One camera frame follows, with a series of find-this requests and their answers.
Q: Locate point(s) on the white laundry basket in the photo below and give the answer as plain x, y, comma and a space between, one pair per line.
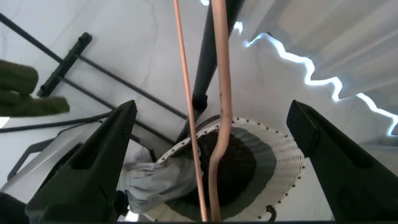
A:
280, 155

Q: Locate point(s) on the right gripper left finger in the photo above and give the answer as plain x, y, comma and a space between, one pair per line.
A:
87, 186

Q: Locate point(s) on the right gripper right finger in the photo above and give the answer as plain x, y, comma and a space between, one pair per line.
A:
357, 186

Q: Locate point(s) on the black clothes rack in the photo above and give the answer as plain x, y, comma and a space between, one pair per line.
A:
205, 62

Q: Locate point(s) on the green long-sleeved shirt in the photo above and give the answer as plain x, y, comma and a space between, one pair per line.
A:
28, 105

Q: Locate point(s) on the pale grey shorts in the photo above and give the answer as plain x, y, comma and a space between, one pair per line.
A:
149, 183

